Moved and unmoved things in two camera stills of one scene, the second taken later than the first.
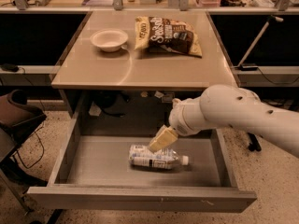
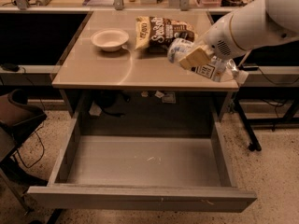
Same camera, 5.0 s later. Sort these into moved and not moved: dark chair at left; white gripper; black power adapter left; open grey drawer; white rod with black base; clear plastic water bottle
Moved: white gripper; clear plastic water bottle
Not moved: open grey drawer; dark chair at left; black power adapter left; white rod with black base
